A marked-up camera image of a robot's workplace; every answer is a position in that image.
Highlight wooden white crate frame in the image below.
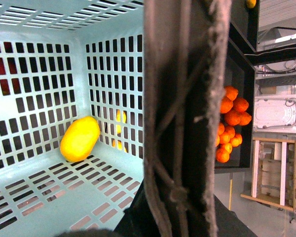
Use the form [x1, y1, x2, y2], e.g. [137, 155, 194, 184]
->
[240, 137, 296, 213]

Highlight yellow lemons behind basket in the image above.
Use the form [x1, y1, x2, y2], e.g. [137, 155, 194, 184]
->
[112, 110, 128, 153]

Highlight light blue plastic basket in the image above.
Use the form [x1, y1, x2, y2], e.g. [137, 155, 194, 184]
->
[0, 0, 144, 237]

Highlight white metal appliance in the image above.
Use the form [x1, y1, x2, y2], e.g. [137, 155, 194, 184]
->
[253, 85, 296, 134]

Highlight black shelf frame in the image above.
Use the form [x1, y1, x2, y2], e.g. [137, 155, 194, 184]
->
[215, 0, 296, 174]

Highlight yellow fruit on top shelf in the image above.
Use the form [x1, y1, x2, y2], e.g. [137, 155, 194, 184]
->
[246, 0, 257, 9]

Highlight brown basket handle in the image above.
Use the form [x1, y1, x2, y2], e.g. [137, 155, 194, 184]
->
[143, 0, 232, 237]

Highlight red apples behind basket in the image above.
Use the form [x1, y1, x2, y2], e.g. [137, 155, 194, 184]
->
[0, 42, 21, 96]

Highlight pile of oranges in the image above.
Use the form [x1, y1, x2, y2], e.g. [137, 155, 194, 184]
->
[215, 85, 252, 163]

